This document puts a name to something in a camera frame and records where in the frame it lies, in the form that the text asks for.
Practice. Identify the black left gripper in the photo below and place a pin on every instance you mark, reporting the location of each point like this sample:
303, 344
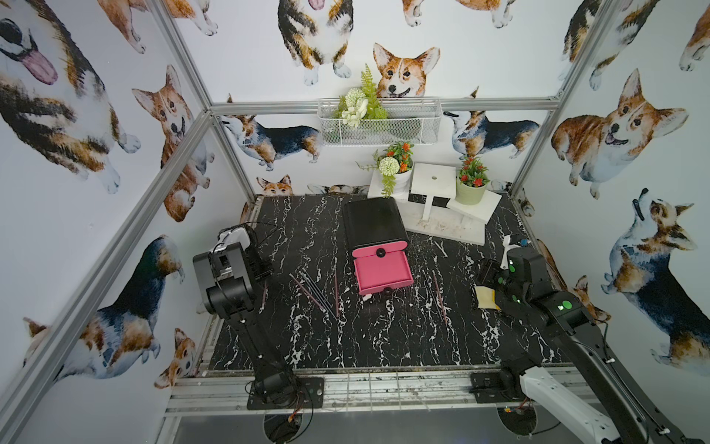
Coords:
253, 269

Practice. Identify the red pencil right group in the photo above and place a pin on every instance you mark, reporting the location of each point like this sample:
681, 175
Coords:
439, 299

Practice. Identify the black drawer cabinet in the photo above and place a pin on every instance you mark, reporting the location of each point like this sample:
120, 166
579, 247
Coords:
374, 224

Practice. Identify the dark blue pencil left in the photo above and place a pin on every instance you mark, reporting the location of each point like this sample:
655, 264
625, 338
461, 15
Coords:
318, 294

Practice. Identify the green pot red flowers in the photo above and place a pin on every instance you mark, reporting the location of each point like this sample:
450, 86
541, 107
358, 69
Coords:
472, 181

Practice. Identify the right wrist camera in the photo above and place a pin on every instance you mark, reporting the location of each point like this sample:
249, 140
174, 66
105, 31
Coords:
508, 245

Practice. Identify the white pot orange flowers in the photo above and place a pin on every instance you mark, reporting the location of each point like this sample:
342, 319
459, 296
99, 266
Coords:
394, 165

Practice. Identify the yellow sticky note pad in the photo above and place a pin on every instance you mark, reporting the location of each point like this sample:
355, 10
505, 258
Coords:
486, 298

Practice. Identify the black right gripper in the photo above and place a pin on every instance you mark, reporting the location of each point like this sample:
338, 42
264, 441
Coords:
487, 272

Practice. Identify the white wire basket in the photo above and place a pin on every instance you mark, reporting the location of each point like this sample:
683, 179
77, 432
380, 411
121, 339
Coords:
407, 120

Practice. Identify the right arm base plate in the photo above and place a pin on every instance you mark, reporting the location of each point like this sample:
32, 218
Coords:
501, 386

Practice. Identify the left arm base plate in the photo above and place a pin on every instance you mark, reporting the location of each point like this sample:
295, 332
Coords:
301, 392

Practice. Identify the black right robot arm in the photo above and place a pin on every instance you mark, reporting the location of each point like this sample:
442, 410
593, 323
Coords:
519, 286

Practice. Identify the green fern with white flowers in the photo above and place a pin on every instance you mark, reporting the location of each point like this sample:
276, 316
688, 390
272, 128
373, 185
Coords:
361, 103

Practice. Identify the white wooden stand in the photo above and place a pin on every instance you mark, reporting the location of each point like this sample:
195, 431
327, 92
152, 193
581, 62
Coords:
426, 197

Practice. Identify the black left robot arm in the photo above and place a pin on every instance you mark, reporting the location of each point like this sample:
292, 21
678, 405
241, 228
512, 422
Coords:
229, 277

